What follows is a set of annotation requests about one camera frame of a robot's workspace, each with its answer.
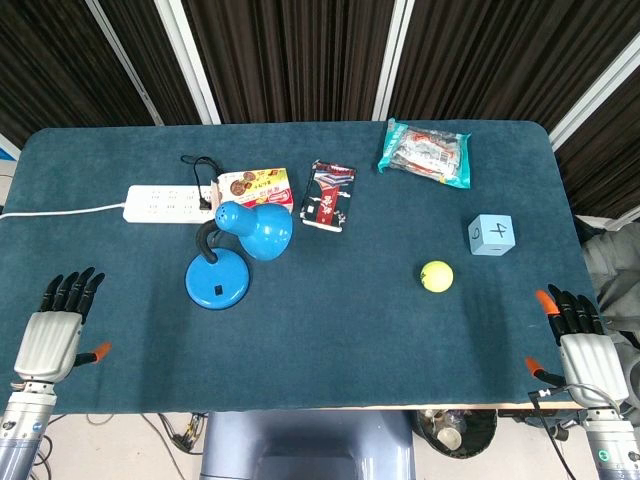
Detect red white snack box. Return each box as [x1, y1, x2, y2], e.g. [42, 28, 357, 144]
[210, 167, 294, 213]

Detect black red snack packet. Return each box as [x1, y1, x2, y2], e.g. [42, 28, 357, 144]
[299, 159, 358, 235]

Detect yellow tennis ball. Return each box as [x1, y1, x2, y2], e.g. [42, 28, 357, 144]
[419, 259, 455, 293]

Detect blue table cloth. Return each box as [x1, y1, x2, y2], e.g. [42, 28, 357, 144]
[0, 119, 604, 415]

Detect teal noodle package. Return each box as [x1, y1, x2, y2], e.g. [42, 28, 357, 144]
[377, 117, 473, 190]

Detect white power strip cord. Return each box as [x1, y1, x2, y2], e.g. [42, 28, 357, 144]
[0, 201, 126, 221]

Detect black trash bin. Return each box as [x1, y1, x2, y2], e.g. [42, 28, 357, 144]
[412, 407, 499, 459]

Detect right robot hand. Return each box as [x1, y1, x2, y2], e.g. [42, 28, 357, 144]
[525, 284, 630, 408]

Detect black floor cables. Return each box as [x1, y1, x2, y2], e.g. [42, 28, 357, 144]
[84, 410, 209, 480]

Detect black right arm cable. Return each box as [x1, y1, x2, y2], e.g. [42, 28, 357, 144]
[527, 384, 581, 480]

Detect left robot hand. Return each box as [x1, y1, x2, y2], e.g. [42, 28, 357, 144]
[13, 266, 113, 385]

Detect light blue number cube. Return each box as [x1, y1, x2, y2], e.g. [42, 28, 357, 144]
[467, 213, 517, 258]

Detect white power strip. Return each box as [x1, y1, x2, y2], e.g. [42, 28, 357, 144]
[122, 184, 217, 225]

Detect blue desk lamp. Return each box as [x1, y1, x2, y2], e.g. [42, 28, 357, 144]
[184, 201, 295, 309]

